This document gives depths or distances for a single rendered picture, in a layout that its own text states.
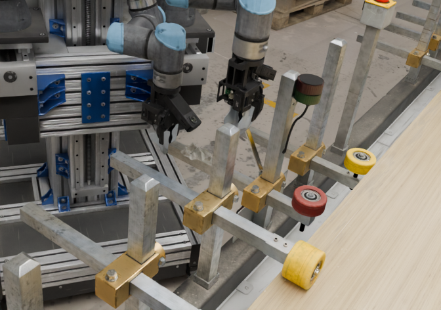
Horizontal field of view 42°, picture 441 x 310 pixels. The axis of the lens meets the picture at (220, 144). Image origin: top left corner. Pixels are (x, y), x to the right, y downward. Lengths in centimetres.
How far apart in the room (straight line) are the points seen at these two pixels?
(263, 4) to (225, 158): 32
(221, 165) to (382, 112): 121
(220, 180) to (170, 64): 37
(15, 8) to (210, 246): 86
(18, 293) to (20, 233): 142
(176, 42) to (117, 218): 105
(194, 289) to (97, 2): 93
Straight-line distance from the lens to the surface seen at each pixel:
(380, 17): 171
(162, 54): 141
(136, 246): 103
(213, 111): 344
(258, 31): 121
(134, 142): 271
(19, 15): 173
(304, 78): 129
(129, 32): 144
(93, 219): 229
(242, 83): 125
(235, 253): 148
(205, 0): 127
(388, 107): 232
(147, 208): 97
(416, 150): 168
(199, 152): 150
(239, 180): 145
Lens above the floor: 172
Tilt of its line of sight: 33 degrees down
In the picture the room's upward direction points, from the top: 8 degrees clockwise
